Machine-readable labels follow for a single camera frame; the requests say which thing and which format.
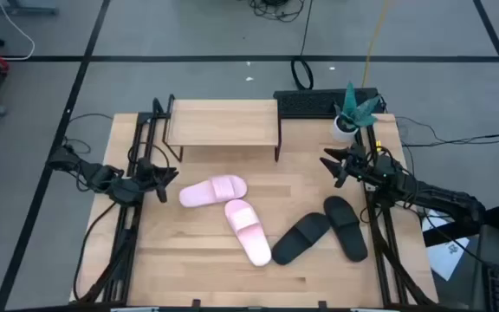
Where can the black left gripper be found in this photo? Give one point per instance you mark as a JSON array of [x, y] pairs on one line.
[[147, 173]]

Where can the black table edge clamp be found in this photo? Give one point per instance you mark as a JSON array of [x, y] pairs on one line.
[[196, 303], [322, 304]]

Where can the grey table foot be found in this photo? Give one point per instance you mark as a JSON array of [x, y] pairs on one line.
[[20, 8]]

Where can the white printed paper sheet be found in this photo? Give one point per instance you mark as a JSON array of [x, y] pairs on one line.
[[446, 255]]

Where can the wooden shelf with black legs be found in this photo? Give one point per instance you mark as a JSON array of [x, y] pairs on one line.
[[223, 123]]

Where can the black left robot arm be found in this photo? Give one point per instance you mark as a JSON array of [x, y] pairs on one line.
[[102, 177]]

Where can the black aluminium frame rails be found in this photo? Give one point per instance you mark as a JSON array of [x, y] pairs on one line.
[[383, 260], [125, 260]]

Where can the green plant in white pot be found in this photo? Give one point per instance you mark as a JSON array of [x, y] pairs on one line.
[[345, 128]]

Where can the black computer keyboard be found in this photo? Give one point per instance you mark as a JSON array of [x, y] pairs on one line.
[[306, 103]]

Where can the black slide sandal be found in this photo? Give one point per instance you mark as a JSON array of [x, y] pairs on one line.
[[347, 227], [299, 238]]

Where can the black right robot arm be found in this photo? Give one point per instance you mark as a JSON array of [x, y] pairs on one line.
[[440, 195]]

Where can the pink slide sandal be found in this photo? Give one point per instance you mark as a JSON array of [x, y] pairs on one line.
[[210, 190], [247, 229]]

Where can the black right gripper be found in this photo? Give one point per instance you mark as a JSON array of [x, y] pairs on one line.
[[362, 164]]

